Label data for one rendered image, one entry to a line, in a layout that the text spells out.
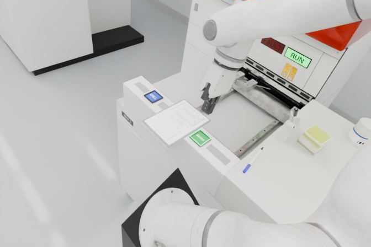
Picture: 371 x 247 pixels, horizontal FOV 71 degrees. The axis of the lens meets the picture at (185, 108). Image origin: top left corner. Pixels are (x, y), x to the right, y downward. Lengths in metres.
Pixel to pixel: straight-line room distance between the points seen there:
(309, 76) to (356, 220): 0.87
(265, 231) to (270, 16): 0.40
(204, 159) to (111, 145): 1.31
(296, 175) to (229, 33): 0.54
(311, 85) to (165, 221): 0.88
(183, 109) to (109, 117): 1.36
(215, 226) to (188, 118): 0.49
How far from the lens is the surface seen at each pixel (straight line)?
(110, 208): 1.84
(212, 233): 0.58
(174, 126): 0.93
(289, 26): 0.59
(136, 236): 0.72
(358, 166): 0.45
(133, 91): 1.06
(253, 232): 0.46
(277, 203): 0.86
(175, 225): 0.66
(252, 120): 1.26
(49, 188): 1.97
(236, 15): 0.59
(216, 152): 0.90
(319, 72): 1.25
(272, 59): 1.32
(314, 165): 1.01
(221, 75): 0.71
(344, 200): 0.47
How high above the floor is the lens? 1.65
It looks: 43 degrees down
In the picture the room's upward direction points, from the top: 11 degrees clockwise
